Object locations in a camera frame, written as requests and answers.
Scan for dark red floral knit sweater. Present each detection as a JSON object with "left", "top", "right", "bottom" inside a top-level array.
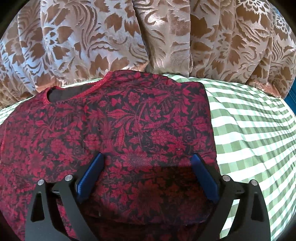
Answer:
[{"left": 1, "top": 70, "right": 218, "bottom": 240}]

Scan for green white checkered bed sheet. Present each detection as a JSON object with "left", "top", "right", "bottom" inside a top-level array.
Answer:
[{"left": 0, "top": 73, "right": 296, "bottom": 241}]

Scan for blue storage bin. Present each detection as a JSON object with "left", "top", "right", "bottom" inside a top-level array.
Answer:
[{"left": 285, "top": 89, "right": 296, "bottom": 114}]

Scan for brown floral patterned curtain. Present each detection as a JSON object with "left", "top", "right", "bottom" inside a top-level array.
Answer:
[{"left": 1, "top": 1, "right": 295, "bottom": 108}]

